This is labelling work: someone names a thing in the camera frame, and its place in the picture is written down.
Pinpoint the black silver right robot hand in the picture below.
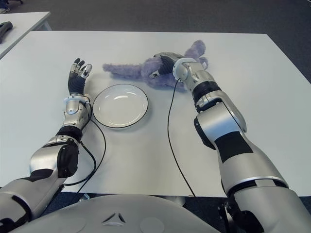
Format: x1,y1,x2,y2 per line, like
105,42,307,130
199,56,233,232
148,51,185,80

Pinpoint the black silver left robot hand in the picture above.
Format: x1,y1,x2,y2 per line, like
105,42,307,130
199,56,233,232
67,57,93,96

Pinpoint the purple plush bunny doll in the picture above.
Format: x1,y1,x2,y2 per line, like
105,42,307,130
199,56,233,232
102,40,209,94

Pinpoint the white plate black rim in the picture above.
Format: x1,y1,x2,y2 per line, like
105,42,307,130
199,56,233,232
92,83,149,129

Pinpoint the white side table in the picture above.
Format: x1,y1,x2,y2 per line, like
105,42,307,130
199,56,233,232
0,11,52,59

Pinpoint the black handheld controller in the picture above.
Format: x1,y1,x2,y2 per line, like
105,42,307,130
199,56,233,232
0,21,13,44

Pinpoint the grey table leg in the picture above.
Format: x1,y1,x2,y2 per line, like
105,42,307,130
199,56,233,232
170,196,186,206

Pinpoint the grey robot torso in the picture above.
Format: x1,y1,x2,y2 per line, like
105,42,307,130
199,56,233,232
21,194,226,233

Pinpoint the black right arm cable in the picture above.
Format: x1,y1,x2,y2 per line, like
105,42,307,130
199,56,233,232
167,77,196,197

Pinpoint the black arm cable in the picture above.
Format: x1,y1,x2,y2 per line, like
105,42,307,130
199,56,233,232
167,77,196,197
60,118,107,194

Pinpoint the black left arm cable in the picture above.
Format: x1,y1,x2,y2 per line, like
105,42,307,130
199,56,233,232
60,118,107,194

